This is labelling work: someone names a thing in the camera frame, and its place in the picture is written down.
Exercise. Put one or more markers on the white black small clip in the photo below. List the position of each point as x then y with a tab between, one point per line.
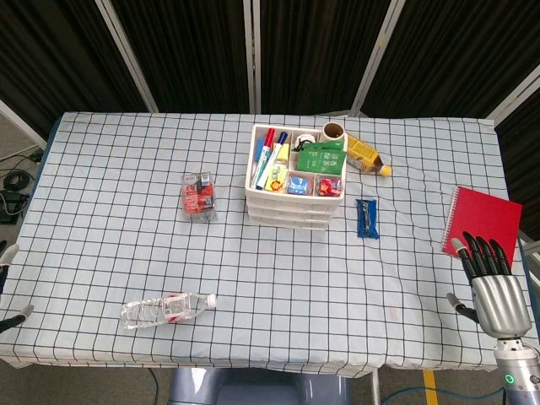
304	141

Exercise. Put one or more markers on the metal table leg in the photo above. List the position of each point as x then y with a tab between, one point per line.
375	388

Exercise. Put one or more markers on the black folding screen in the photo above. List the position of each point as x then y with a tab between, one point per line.
198	55

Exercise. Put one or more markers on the red spiral notebook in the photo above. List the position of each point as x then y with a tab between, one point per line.
485	215

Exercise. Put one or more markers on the blue small packet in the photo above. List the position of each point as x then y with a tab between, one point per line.
299	185

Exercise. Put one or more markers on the blue cap whiteboard marker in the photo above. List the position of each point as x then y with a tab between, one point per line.
273	156

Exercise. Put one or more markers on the clear bottom drawer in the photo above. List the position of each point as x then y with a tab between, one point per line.
291	223

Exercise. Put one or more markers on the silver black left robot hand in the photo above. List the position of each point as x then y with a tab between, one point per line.
7	253

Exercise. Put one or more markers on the blue snack packet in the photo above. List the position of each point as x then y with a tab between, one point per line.
367	219

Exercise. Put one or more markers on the white drawer organizer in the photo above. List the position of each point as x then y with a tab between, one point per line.
291	203

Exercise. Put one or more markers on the red small packet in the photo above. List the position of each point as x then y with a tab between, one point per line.
330	187

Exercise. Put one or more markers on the red cap whiteboard marker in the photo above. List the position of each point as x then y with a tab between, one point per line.
265	154

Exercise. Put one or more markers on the blue checked tablecloth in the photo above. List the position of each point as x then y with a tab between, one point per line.
270	270

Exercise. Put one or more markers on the red packaged item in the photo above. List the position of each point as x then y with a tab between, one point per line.
198	198

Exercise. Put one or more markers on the clear middle drawer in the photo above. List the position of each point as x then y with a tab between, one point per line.
293	214

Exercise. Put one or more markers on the brown cardboard tape roll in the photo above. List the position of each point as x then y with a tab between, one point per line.
334	131

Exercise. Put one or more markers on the yellow label tea bottle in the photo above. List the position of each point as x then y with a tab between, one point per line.
363	154

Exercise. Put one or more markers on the black floor power adapter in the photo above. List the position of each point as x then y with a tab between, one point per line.
10	211

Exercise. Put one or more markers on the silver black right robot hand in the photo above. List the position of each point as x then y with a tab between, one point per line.
500	301

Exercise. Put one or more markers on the clear plastic water bottle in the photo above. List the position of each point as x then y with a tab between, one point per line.
160	312

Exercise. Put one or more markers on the yellow cartoon snack packet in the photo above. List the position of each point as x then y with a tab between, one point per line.
278	177

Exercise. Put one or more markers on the green tea packet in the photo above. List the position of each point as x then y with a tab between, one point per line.
320	159

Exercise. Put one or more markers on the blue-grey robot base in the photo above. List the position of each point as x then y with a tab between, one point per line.
253	388

